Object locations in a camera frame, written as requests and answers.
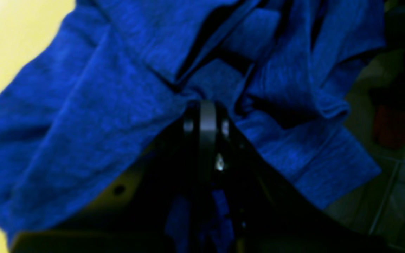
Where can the red black clamp upper left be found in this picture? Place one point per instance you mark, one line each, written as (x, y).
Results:
(389, 127)

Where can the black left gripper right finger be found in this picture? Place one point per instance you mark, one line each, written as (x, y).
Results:
(268, 214)

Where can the blue long-sleeve shirt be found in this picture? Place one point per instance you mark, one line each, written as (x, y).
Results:
(119, 72)

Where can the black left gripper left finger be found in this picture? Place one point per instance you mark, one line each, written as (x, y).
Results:
(130, 215)

